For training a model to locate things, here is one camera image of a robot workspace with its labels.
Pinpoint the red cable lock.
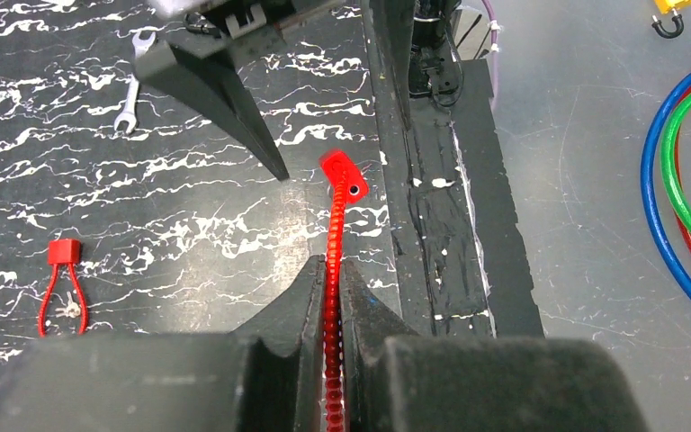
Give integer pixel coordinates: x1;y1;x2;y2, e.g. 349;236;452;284
319;149;368;431
36;238;90;338

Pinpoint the silver open-end wrench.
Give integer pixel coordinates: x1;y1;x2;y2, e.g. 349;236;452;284
113;31;157;135

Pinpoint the yellow padlock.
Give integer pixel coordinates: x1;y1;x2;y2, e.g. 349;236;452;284
651;0;691;40

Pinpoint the blue hoop cable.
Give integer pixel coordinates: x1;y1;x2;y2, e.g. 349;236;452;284
640;49;691;335

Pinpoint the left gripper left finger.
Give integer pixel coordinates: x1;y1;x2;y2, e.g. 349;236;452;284
0;256;326;431

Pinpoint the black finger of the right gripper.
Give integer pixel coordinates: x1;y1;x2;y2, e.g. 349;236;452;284
134;1;347;181

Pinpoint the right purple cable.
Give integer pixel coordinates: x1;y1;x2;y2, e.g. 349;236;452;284
480;0;502;113

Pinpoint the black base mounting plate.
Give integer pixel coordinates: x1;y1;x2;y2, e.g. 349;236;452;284
362;1;543;338

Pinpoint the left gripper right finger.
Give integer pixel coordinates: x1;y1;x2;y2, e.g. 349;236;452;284
341;261;648;431

